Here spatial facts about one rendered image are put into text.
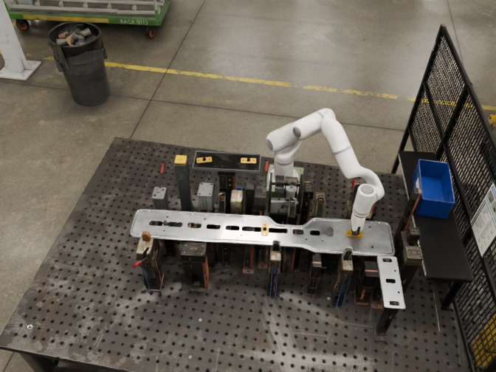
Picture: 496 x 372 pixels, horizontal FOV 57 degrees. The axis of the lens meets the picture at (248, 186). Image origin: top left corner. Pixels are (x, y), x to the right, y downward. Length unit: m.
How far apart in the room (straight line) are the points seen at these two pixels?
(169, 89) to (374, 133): 2.20
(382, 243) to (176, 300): 1.13
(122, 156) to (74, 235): 0.72
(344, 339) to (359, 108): 2.98
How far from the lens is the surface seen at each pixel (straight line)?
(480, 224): 2.43
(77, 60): 4.74
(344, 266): 2.31
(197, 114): 4.77
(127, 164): 3.30
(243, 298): 2.56
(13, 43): 5.73
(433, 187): 2.81
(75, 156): 4.54
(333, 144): 2.19
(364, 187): 2.23
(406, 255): 2.42
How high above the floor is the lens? 2.94
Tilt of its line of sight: 47 degrees down
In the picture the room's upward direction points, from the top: 1 degrees clockwise
